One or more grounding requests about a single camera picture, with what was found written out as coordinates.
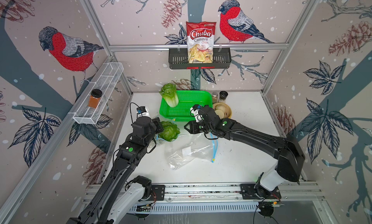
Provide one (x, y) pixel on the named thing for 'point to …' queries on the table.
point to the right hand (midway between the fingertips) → (185, 127)
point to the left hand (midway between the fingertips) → (161, 115)
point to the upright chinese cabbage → (168, 91)
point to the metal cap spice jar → (215, 96)
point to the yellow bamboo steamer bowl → (224, 107)
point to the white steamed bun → (220, 113)
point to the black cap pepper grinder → (223, 95)
